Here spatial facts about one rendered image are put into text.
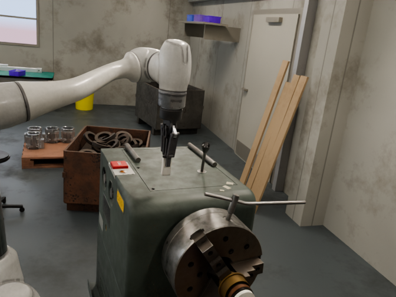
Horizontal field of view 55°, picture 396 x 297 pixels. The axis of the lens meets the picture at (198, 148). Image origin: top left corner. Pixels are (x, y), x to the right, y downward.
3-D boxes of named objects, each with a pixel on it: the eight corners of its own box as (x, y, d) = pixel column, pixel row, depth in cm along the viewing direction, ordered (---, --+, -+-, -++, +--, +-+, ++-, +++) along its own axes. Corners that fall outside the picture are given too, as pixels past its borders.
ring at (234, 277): (215, 269, 113) (230, 289, 105) (243, 264, 117) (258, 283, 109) (212, 295, 116) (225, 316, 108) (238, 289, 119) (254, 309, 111)
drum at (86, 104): (93, 106, 816) (94, 76, 796) (95, 111, 778) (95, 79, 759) (73, 106, 803) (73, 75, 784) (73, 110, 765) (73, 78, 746)
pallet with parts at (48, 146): (110, 148, 563) (111, 125, 553) (116, 167, 490) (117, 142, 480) (25, 148, 526) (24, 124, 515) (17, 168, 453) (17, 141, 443)
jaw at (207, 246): (205, 263, 121) (189, 238, 116) (218, 253, 122) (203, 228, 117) (221, 284, 112) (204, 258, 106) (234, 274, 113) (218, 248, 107)
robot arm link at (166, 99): (164, 91, 116) (162, 111, 118) (191, 92, 120) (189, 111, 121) (155, 86, 124) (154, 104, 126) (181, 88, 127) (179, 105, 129)
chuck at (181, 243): (154, 294, 125) (178, 208, 118) (233, 293, 139) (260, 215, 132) (162, 313, 117) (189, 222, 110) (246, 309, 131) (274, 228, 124)
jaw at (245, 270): (224, 256, 124) (256, 248, 128) (224, 269, 125) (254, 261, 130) (241, 276, 114) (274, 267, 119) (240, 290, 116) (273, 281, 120)
